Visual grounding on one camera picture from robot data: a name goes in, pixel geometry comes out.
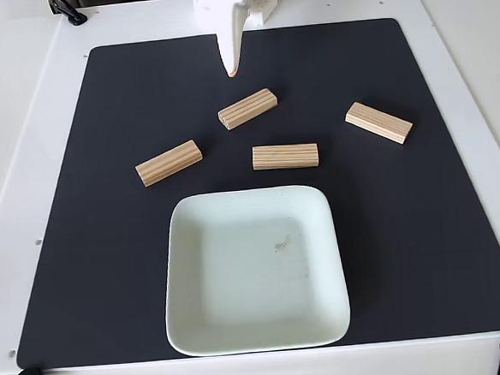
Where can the grooved wooden block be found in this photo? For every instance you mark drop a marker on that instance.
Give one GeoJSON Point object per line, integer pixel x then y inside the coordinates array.
{"type": "Point", "coordinates": [249, 108]}

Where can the plain wooden block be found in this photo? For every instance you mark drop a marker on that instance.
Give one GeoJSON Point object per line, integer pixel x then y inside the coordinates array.
{"type": "Point", "coordinates": [378, 122]}
{"type": "Point", "coordinates": [285, 156]}
{"type": "Point", "coordinates": [169, 163]}

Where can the pale green square plate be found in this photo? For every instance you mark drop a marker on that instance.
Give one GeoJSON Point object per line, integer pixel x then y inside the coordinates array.
{"type": "Point", "coordinates": [256, 281]}

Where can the black table clamp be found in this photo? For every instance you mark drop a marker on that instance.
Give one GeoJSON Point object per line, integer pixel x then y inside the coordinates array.
{"type": "Point", "coordinates": [68, 9]}

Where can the black rubber mat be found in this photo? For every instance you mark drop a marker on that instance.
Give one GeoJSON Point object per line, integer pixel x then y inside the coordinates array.
{"type": "Point", "coordinates": [84, 207]}

